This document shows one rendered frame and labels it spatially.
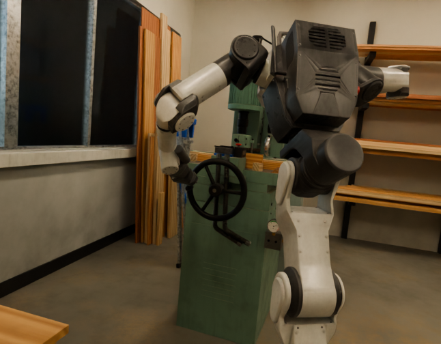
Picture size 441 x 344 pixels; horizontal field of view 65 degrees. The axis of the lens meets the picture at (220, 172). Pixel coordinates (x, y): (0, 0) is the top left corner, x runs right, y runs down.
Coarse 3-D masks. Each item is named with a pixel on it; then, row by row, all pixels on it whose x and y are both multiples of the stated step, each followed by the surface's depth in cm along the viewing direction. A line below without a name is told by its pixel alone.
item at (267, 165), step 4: (200, 156) 194; (204, 156) 193; (208, 156) 193; (200, 160) 194; (264, 164) 183; (268, 164) 182; (272, 164) 181; (276, 164) 181; (280, 164) 180; (264, 168) 183; (268, 168) 182; (272, 168) 181
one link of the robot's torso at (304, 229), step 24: (288, 168) 104; (288, 192) 105; (288, 216) 105; (312, 216) 105; (288, 240) 109; (312, 240) 103; (288, 264) 107; (312, 264) 101; (312, 288) 97; (336, 288) 99; (288, 312) 100; (312, 312) 98; (336, 312) 100
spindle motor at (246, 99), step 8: (232, 88) 180; (248, 88) 176; (256, 88) 177; (232, 96) 179; (240, 96) 177; (248, 96) 176; (256, 96) 178; (232, 104) 179; (240, 104) 176; (248, 104) 176; (256, 104) 178; (256, 112) 184
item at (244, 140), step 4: (236, 136) 182; (240, 136) 182; (244, 136) 181; (248, 136) 188; (232, 140) 183; (240, 140) 182; (244, 140) 181; (248, 140) 189; (232, 144) 183; (244, 144) 182; (248, 144) 190
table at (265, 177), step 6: (192, 162) 181; (198, 162) 184; (192, 168) 179; (204, 168) 177; (246, 168) 179; (198, 174) 179; (204, 174) 177; (246, 174) 170; (252, 174) 169; (258, 174) 168; (264, 174) 167; (270, 174) 166; (276, 174) 165; (222, 180) 165; (234, 180) 163; (246, 180) 170; (252, 180) 170; (258, 180) 169; (264, 180) 168; (270, 180) 167; (276, 180) 166
